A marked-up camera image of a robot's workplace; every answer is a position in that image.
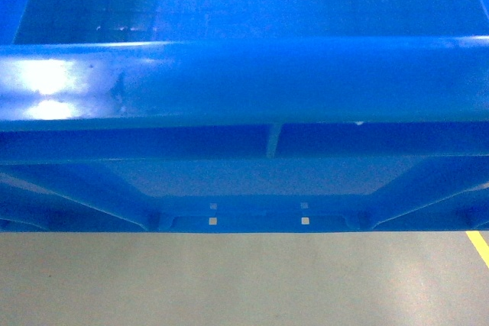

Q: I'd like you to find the large blue plastic crate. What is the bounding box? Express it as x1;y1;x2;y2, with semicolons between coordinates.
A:
1;0;488;233

